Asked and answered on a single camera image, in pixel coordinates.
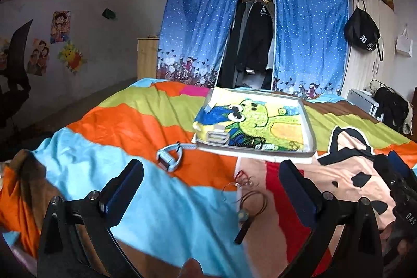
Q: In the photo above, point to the light blue smart watch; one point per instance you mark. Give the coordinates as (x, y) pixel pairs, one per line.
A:
(169, 157)

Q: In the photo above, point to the black office chair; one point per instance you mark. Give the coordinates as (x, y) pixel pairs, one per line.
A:
(13, 69)

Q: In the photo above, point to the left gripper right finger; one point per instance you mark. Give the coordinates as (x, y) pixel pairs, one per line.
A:
(297, 188)

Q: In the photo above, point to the wooden cabinet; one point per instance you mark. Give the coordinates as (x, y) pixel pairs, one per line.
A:
(147, 53)

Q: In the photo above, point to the small green hanging pouch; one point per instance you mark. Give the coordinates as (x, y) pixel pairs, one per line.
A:
(108, 14)

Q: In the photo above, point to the family drawing poster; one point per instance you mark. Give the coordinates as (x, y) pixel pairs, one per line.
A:
(39, 57)

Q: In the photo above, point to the white tray with frog picture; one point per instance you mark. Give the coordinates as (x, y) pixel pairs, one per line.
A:
(261, 124)

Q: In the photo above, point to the white hanging paper bag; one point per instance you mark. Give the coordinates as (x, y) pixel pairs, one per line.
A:
(404, 44)

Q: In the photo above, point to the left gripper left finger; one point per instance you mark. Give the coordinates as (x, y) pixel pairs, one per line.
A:
(116, 196)

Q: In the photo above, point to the dark clothes in wardrobe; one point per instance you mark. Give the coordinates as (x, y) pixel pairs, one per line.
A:
(249, 53)

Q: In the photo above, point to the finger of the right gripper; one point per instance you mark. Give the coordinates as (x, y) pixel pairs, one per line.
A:
(401, 167)
(387, 172)

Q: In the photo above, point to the colourful cartoon bed sheet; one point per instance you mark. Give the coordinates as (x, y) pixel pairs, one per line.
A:
(228, 212)

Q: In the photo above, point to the cartoon boy poster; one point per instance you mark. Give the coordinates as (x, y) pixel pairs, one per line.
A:
(60, 27)

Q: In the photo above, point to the blue dotted wardrobe curtain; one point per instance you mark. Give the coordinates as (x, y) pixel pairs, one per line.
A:
(291, 46)

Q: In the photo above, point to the black clothes on rack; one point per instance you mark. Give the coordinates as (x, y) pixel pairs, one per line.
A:
(394, 110)

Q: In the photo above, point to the person's hand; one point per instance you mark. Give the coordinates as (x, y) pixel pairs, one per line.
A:
(191, 269)

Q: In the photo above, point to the white box by wall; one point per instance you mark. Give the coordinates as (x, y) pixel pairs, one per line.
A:
(364, 101)

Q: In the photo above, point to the black hanging tote bag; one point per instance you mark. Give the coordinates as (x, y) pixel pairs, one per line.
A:
(361, 31)

